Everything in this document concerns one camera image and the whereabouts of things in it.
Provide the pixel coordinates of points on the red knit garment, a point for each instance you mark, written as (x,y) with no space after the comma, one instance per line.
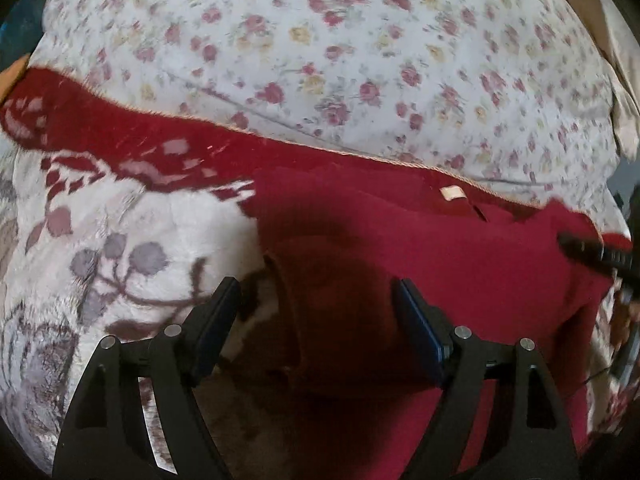
(410,240)

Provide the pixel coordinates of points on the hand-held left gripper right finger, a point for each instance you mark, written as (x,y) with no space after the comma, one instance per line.
(422,332)

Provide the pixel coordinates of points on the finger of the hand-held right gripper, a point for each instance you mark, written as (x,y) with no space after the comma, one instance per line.
(595,250)

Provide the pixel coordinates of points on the beige cloth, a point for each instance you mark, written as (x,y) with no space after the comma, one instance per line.
(622,80)

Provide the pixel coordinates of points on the red and white floral blanket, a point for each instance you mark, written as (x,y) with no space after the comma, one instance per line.
(100,240)

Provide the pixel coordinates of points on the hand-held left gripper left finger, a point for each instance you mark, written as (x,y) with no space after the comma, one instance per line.
(216,332)

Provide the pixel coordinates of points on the white floral bedsheet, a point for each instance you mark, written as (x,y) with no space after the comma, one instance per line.
(325,55)

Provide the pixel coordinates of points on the orange object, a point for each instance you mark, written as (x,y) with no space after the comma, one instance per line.
(11,76)

